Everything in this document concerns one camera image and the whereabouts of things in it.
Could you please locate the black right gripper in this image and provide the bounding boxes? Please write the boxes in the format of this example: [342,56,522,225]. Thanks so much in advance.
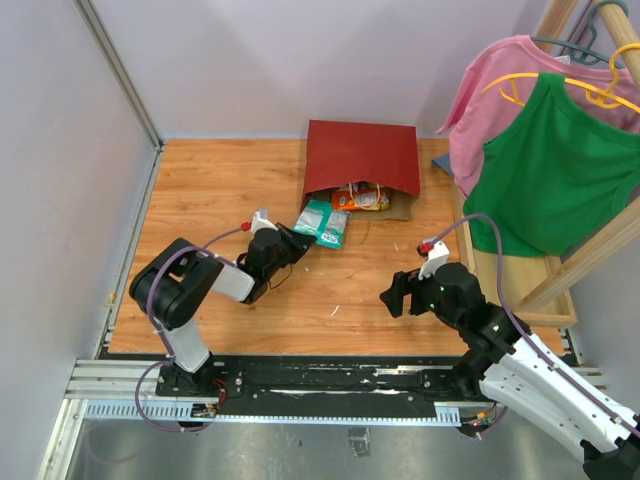
[380,258,464,328]

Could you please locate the teal Fox's mint candy bag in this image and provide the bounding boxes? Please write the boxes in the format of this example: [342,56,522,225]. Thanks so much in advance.
[293,199,350,250]

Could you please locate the orange Fox's fruits candy bag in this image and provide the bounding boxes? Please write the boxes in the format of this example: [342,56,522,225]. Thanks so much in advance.
[330,182,390,212]

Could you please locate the red paper bag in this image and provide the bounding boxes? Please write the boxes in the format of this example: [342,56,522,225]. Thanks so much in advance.
[300,119,421,221]

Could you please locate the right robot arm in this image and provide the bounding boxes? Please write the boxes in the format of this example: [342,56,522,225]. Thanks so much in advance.
[380,263,639,479]

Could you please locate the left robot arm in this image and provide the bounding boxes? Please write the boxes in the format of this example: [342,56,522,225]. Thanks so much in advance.
[129,221,316,396]

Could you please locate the wooden clothes rack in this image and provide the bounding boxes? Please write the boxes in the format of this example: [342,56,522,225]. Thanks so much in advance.
[454,1,639,328]

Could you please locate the blue grey mat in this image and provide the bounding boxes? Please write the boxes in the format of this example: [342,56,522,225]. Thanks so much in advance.
[431,153,454,177]

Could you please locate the green tank top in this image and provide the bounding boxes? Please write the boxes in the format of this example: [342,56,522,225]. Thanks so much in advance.
[463,73,639,257]

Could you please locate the pink t-shirt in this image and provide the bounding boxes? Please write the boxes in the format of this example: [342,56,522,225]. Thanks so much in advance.
[440,35,639,199]

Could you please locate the yellow clothes hanger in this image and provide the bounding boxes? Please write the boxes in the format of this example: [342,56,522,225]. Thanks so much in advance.
[481,42,639,113]

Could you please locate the teal clothes hanger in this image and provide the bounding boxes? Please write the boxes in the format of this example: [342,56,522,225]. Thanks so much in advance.
[531,0,629,66]

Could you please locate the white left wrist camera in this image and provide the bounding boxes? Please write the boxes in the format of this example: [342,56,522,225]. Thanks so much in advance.
[240,208,277,234]

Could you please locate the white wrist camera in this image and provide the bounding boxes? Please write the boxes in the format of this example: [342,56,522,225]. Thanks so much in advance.
[417,240,450,280]
[240,208,277,234]

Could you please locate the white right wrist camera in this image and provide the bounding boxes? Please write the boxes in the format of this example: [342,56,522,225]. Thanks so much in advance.
[417,240,450,280]

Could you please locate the grey cable duct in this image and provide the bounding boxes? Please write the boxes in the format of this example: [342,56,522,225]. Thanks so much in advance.
[82,402,462,428]

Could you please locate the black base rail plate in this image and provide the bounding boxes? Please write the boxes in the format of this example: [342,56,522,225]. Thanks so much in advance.
[155,355,489,419]

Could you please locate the aluminium frame post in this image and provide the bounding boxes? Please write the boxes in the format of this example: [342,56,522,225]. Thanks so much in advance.
[73,0,164,150]

